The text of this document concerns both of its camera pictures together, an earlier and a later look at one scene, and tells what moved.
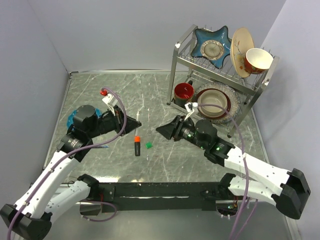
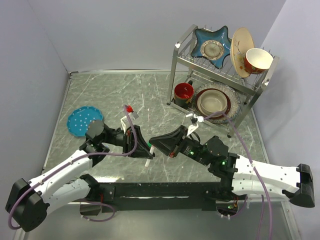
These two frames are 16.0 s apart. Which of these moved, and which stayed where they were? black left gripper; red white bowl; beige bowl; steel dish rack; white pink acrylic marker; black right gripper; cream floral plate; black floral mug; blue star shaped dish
Moved: black left gripper; white pink acrylic marker; black right gripper
Stayed: beige bowl; black floral mug; cream floral plate; steel dish rack; blue star shaped dish; red white bowl
